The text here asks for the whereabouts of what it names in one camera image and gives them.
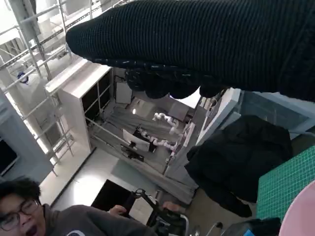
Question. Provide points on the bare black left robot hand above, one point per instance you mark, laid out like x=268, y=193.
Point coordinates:
x=261, y=228

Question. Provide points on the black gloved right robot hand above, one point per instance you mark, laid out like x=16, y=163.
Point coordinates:
x=197, y=44

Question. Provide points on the pink bowl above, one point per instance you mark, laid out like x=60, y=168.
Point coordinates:
x=302, y=216

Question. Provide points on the green cutting mat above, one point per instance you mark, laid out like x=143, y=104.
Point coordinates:
x=283, y=186

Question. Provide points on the black jacket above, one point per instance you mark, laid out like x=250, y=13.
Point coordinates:
x=236, y=167

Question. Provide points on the grey box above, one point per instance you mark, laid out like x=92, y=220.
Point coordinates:
x=123, y=92

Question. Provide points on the black metal stand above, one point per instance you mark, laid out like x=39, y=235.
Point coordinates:
x=167, y=221

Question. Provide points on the white shelf cabinet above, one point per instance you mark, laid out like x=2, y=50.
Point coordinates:
x=71, y=115

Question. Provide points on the black laptop screen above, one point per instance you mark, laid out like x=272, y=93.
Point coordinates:
x=110, y=194

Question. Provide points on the white desk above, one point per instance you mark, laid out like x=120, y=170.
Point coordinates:
x=81, y=177

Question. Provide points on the person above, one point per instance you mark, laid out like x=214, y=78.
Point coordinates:
x=73, y=221

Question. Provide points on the white metal scaffold frame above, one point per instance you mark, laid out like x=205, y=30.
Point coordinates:
x=63, y=19

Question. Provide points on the black framed wall screen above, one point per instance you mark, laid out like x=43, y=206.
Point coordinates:
x=7, y=157

